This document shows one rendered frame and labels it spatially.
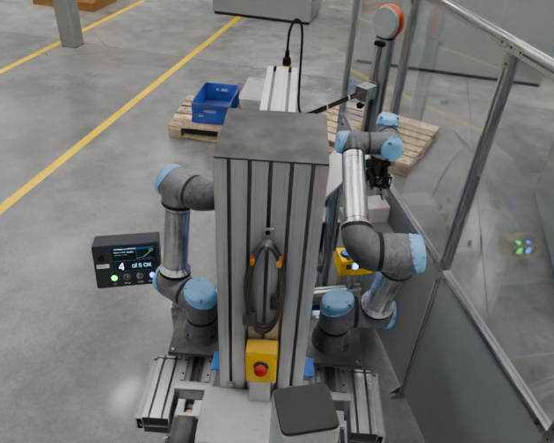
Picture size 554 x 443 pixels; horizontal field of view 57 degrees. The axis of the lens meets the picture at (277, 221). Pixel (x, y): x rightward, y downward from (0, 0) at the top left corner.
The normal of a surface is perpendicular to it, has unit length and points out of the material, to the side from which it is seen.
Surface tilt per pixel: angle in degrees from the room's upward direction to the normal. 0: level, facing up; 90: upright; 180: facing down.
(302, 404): 0
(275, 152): 0
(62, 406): 0
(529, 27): 90
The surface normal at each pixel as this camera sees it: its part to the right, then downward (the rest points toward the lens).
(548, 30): -0.26, 0.57
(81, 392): 0.05, -0.80
